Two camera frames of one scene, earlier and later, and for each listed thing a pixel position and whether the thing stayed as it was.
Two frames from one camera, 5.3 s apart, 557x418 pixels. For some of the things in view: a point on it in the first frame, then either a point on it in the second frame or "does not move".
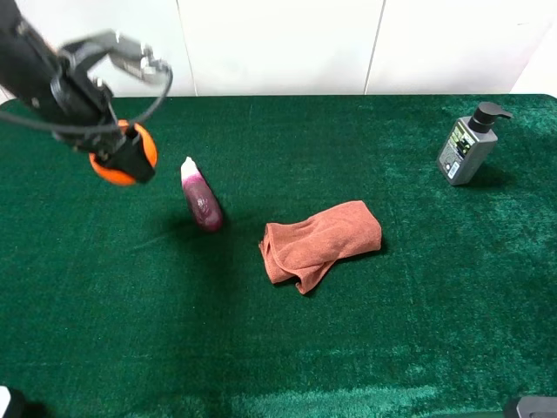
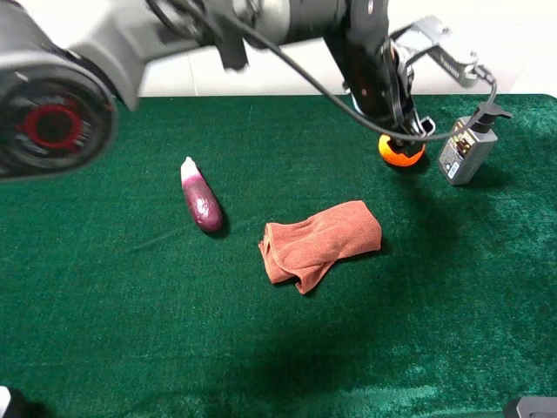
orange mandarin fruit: (116, 176) to (394, 157)
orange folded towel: (302, 251) does not move
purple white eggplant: (203, 200) does not move
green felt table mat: (288, 257) does not move
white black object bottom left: (12, 403) does not move
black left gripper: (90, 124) to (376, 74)
